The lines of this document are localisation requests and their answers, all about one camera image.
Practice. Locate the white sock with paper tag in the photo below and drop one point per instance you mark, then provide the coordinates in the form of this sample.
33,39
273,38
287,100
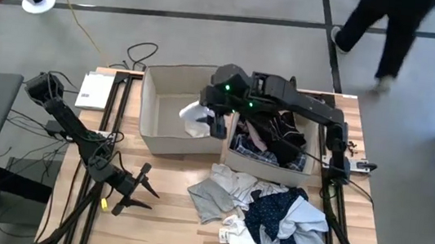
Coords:
243,240

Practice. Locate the pale purple garment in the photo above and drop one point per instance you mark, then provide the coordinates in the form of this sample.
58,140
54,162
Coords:
255,136

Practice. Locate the white flat box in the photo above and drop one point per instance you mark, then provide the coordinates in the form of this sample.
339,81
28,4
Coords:
94,89

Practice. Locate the grey garment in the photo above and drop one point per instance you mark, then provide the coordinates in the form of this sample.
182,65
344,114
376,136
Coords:
208,199

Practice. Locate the large black garment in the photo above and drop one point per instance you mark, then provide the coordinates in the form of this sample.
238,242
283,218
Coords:
281,137

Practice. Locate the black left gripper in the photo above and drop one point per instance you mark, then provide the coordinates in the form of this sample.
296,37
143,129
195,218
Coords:
128,183

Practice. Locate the blue plaid garment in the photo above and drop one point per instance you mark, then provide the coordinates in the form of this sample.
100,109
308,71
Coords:
255,155

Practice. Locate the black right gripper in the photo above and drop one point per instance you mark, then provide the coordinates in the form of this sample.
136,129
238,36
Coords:
220,99

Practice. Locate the light blue garment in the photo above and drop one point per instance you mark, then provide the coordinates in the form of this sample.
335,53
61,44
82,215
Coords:
308,223

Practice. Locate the person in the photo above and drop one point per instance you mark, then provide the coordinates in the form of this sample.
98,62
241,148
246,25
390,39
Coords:
397,19

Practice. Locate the beige fabric storage bin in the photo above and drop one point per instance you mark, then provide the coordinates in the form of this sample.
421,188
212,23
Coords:
265,172
173,80

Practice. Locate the small dark screws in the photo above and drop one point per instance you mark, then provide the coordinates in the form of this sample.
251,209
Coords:
352,147

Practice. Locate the navy dotted garment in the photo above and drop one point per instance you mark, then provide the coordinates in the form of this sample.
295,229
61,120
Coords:
268,214

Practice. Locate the white handwritten paper tag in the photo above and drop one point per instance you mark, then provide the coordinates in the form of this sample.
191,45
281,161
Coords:
223,235

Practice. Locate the white striped garment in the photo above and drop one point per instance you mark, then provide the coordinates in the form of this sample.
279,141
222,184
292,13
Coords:
235,185

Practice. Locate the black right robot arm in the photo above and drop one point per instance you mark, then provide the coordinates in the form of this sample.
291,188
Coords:
306,103

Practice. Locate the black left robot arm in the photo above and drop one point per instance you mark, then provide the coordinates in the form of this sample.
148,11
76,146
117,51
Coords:
66,115

